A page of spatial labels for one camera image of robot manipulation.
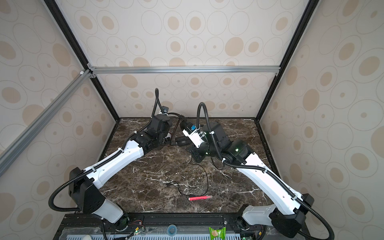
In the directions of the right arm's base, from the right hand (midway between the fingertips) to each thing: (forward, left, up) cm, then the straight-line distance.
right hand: (187, 149), depth 65 cm
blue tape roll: (-26, +9, -31) cm, 42 cm away
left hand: (+19, +14, 0) cm, 24 cm away
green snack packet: (-28, -14, -28) cm, 42 cm away
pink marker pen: (-11, -5, -31) cm, 33 cm away
